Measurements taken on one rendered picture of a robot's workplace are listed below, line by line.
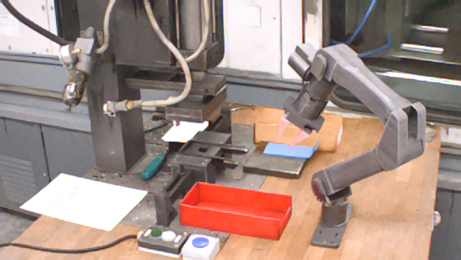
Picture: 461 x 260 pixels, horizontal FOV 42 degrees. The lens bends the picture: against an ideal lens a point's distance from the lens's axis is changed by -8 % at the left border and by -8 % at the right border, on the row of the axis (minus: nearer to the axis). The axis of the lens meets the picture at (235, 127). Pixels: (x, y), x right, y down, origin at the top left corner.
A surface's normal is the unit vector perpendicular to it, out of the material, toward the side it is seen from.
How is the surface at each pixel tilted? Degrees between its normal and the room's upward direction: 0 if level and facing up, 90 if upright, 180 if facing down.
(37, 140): 90
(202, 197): 90
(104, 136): 90
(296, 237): 0
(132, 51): 90
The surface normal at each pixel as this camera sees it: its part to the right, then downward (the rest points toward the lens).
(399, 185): -0.03, -0.91
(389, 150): -0.81, 0.26
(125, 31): -0.33, 0.40
